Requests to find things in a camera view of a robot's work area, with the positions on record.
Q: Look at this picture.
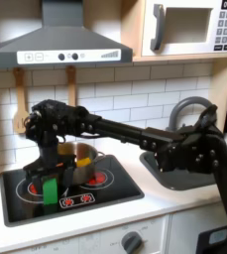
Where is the light wooden shelf board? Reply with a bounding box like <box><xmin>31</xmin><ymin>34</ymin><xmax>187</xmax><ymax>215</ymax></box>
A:
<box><xmin>131</xmin><ymin>52</ymin><xmax>227</xmax><ymax>64</ymax></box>

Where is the grey extractor hood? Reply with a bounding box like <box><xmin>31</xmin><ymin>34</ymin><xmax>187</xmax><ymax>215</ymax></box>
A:
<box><xmin>0</xmin><ymin>0</ymin><xmax>135</xmax><ymax>70</ymax></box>

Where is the wooden slotted spatula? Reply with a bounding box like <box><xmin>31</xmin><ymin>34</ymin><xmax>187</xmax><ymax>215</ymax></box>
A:
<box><xmin>12</xmin><ymin>67</ymin><xmax>31</xmax><ymax>135</ymax></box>

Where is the black toy stove top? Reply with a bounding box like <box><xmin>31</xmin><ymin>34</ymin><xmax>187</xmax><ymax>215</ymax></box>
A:
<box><xmin>0</xmin><ymin>153</ymin><xmax>146</xmax><ymax>228</ymax></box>

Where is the black cabinet door window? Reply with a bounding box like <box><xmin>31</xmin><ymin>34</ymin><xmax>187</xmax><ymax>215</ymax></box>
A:
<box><xmin>195</xmin><ymin>225</ymin><xmax>227</xmax><ymax>254</ymax></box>

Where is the wooden kitchen side panel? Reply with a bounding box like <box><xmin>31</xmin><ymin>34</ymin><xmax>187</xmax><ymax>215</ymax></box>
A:
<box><xmin>209</xmin><ymin>57</ymin><xmax>227</xmax><ymax>134</ymax></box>

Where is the grey tap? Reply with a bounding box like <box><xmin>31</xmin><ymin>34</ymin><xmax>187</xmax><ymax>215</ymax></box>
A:
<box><xmin>167</xmin><ymin>95</ymin><xmax>216</xmax><ymax>132</ymax></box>

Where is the wooden spoon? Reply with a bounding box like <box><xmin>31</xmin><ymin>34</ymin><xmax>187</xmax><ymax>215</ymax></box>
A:
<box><xmin>65</xmin><ymin>65</ymin><xmax>78</xmax><ymax>108</ymax></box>

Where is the green block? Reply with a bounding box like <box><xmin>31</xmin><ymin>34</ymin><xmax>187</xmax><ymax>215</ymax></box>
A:
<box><xmin>42</xmin><ymin>178</ymin><xmax>58</xmax><ymax>206</ymax></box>

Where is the white toy microwave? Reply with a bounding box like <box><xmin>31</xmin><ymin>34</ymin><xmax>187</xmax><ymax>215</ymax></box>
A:
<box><xmin>141</xmin><ymin>0</ymin><xmax>227</xmax><ymax>58</ymax></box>

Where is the steel pot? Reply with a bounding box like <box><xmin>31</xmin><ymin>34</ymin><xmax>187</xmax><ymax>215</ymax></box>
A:
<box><xmin>57</xmin><ymin>141</ymin><xmax>107</xmax><ymax>187</ymax></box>

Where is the grey sink basin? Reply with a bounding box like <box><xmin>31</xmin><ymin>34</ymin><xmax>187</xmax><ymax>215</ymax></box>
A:
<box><xmin>138</xmin><ymin>150</ymin><xmax>227</xmax><ymax>192</ymax></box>

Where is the grey stove knob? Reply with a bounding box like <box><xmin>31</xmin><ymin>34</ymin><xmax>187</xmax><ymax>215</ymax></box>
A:
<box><xmin>120</xmin><ymin>230</ymin><xmax>144</xmax><ymax>254</ymax></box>

